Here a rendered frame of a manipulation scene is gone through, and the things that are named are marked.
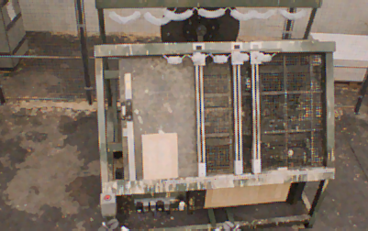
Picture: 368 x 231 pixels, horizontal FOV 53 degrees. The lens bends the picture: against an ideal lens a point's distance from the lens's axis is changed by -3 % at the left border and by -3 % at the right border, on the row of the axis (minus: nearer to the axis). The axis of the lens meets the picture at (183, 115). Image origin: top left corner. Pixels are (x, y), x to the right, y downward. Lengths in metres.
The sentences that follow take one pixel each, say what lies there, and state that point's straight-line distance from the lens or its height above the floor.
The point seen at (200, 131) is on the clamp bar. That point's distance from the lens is 3.43.
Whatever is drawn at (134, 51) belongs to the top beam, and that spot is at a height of 1.89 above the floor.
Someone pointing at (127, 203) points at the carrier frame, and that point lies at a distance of 4.00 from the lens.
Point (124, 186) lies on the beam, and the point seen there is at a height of 0.87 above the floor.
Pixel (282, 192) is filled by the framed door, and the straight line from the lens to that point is 4.25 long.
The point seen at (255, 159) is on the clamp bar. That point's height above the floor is 1.03.
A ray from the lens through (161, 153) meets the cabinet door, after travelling 3.46.
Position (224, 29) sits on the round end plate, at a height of 1.84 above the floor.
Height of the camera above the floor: 3.41
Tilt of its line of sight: 37 degrees down
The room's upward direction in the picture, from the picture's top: 3 degrees clockwise
